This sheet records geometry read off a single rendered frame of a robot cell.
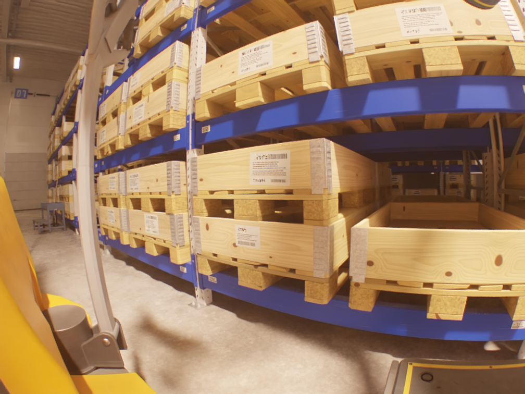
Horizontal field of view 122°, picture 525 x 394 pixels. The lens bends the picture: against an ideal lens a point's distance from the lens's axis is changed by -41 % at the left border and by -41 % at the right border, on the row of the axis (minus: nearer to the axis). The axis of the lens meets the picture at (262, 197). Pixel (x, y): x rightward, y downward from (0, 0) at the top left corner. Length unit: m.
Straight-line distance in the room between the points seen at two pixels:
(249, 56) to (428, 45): 0.83
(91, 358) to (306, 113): 1.18
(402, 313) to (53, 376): 1.08
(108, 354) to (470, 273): 1.15
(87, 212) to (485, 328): 1.39
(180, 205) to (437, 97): 1.51
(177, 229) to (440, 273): 1.44
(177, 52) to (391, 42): 1.40
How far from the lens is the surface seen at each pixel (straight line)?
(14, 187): 16.22
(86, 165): 0.65
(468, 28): 1.12
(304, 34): 1.20
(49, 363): 0.41
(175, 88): 1.76
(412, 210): 2.09
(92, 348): 0.77
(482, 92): 1.06
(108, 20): 0.78
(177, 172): 1.63
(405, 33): 1.08
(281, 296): 1.25
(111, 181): 2.66
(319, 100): 1.09
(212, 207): 1.42
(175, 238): 1.64
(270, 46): 1.26
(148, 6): 2.84
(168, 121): 1.70
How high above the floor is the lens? 0.78
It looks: 3 degrees down
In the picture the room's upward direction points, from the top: 2 degrees counter-clockwise
